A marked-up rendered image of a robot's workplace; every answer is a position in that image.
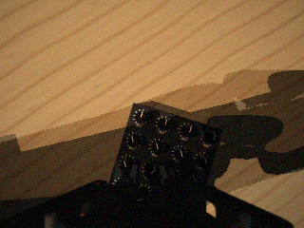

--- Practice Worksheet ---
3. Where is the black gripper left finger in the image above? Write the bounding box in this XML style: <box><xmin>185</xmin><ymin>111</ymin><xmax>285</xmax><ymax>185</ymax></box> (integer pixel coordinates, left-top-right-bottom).
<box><xmin>0</xmin><ymin>165</ymin><xmax>140</xmax><ymax>228</ymax></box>

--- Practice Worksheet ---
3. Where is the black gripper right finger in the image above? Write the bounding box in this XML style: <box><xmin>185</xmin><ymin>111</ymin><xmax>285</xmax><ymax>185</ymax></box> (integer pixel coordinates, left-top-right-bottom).
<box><xmin>157</xmin><ymin>166</ymin><xmax>294</xmax><ymax>228</ymax></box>

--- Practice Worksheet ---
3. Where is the black knob box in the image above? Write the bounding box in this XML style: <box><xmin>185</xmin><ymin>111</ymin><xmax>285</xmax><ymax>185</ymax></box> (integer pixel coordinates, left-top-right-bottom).
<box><xmin>108</xmin><ymin>103</ymin><xmax>222</xmax><ymax>205</ymax></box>

